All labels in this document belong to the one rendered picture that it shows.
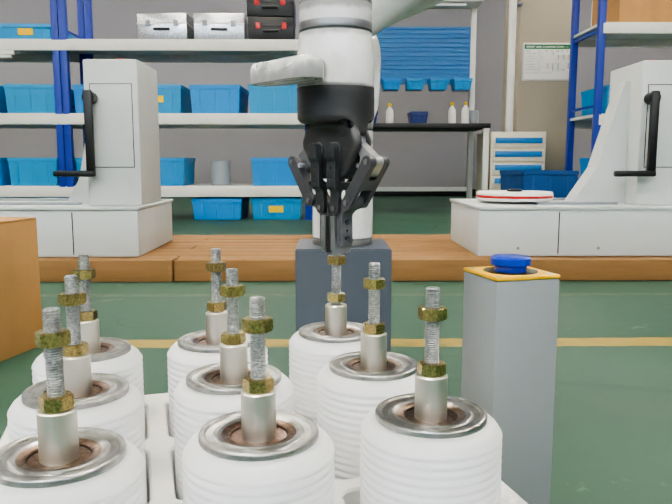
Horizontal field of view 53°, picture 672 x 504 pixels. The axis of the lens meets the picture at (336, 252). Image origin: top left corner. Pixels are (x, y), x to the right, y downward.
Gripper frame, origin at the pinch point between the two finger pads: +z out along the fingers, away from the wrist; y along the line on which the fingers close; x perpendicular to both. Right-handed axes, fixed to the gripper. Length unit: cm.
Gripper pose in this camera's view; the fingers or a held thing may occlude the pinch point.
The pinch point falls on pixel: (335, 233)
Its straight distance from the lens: 67.6
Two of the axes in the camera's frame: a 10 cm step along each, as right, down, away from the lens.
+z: 0.0, 9.9, 1.3
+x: -7.6, 0.9, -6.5
